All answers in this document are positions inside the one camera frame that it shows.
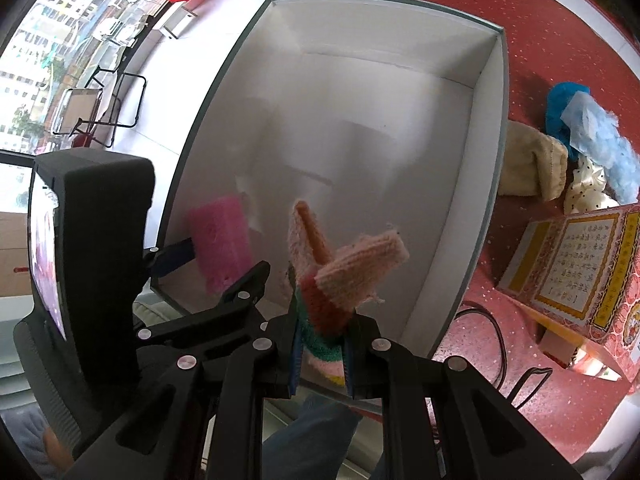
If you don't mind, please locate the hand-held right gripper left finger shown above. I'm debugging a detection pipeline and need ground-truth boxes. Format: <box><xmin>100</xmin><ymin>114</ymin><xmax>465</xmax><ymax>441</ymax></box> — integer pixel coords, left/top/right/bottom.
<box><xmin>74</xmin><ymin>310</ymin><xmax>304</xmax><ymax>480</ymax></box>

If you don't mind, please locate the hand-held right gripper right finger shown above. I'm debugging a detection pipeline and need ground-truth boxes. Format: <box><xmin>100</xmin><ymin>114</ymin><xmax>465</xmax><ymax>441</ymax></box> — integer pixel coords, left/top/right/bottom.
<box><xmin>344</xmin><ymin>316</ymin><xmax>586</xmax><ymax>480</ymax></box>

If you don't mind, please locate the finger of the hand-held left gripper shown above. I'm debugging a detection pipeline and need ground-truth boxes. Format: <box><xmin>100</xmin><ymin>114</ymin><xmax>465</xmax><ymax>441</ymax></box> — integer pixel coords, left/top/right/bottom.
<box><xmin>145</xmin><ymin>237</ymin><xmax>196</xmax><ymax>278</ymax></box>
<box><xmin>135</xmin><ymin>261</ymin><xmax>272</xmax><ymax>343</ymax></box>

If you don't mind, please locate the pink cloth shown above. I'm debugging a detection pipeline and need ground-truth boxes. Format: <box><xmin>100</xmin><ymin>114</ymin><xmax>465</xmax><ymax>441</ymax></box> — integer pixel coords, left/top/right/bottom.
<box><xmin>187</xmin><ymin>195</ymin><xmax>253</xmax><ymax>296</ymax></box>

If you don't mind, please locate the striped knitted sock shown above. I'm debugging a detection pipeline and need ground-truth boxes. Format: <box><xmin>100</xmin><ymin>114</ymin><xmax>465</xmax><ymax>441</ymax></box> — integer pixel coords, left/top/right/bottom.
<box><xmin>287</xmin><ymin>200</ymin><xmax>411</xmax><ymax>386</ymax></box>

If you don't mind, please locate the white cardboard box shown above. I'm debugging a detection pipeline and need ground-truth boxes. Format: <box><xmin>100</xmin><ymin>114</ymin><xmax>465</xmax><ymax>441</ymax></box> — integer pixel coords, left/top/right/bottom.
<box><xmin>150</xmin><ymin>0</ymin><xmax>511</xmax><ymax>396</ymax></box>

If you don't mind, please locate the light blue fluffy cloth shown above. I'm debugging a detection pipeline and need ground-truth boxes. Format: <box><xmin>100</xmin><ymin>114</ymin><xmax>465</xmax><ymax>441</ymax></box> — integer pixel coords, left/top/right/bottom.
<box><xmin>560</xmin><ymin>92</ymin><xmax>637</xmax><ymax>202</ymax></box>

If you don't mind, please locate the person's left hand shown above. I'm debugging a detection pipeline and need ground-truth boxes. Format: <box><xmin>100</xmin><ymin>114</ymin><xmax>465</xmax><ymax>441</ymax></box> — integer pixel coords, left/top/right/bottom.
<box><xmin>42</xmin><ymin>427</ymin><xmax>76</xmax><ymax>476</ymax></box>

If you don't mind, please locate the person's jeans leg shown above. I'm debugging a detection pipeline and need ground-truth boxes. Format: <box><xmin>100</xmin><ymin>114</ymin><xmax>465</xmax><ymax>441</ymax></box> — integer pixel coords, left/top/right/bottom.
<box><xmin>261</xmin><ymin>394</ymin><xmax>387</xmax><ymax>480</ymax></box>

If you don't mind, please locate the brown cardboard box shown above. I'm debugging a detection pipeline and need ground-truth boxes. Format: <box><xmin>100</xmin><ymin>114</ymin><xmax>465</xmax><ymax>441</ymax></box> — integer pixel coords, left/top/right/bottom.
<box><xmin>0</xmin><ymin>210</ymin><xmax>37</xmax><ymax>297</ymax></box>

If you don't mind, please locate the black folding chair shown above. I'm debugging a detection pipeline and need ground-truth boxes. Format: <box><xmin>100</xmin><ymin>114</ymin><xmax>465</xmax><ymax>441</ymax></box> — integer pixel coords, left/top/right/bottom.
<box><xmin>52</xmin><ymin>67</ymin><xmax>149</xmax><ymax>149</ymax></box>

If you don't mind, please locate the white low stool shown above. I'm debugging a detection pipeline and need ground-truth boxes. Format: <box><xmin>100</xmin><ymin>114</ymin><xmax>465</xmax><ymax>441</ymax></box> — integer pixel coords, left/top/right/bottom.
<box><xmin>154</xmin><ymin>0</ymin><xmax>199</xmax><ymax>41</ymax></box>

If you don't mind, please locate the pink printed box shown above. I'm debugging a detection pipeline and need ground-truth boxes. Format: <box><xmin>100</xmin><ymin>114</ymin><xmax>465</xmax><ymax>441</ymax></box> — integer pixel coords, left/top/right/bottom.
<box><xmin>497</xmin><ymin>205</ymin><xmax>640</xmax><ymax>382</ymax></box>

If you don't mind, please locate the cream plush cloth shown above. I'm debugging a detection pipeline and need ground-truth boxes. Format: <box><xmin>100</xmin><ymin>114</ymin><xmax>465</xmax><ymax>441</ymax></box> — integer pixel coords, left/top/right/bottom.
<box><xmin>500</xmin><ymin>122</ymin><xmax>569</xmax><ymax>202</ymax></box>

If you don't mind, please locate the white polka dot cloth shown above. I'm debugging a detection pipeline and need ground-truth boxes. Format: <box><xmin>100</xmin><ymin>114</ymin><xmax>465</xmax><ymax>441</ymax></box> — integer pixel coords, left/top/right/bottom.
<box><xmin>564</xmin><ymin>155</ymin><xmax>621</xmax><ymax>216</ymax></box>

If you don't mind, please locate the blue knitted cloth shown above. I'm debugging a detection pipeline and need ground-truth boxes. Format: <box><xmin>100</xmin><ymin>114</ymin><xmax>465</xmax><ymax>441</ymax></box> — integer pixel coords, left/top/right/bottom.
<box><xmin>545</xmin><ymin>82</ymin><xmax>592</xmax><ymax>147</ymax></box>

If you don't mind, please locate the black cable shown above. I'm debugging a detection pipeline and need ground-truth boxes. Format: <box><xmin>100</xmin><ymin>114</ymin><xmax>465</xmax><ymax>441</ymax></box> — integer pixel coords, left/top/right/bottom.
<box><xmin>450</xmin><ymin>304</ymin><xmax>552</xmax><ymax>402</ymax></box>

